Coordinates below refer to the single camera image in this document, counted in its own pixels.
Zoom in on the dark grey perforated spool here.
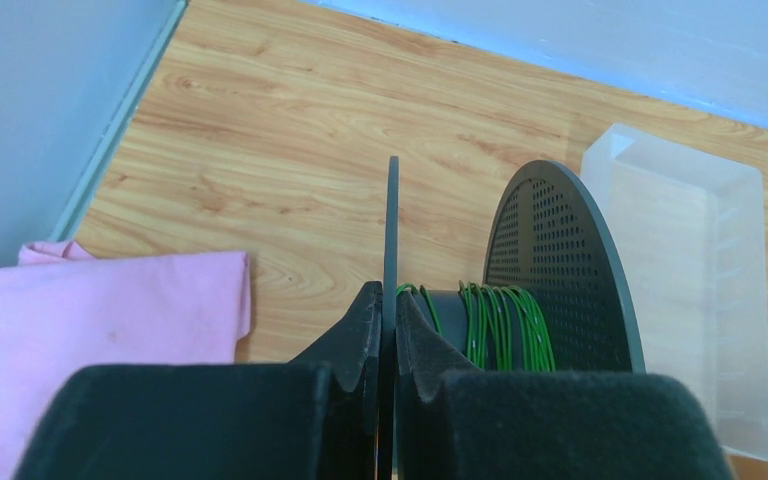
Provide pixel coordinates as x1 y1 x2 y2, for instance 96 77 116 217
376 157 644 478

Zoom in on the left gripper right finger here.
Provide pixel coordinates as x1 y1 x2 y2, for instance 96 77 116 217
395 296 732 479

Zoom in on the pink cloth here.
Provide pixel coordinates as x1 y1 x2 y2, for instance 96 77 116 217
0 241 251 479

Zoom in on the translucent plastic tray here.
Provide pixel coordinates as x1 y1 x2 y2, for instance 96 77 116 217
580 124 768 461

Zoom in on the green wire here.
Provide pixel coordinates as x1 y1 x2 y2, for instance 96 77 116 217
395 280 556 374

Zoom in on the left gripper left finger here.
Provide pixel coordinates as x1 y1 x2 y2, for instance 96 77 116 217
15 281 382 479

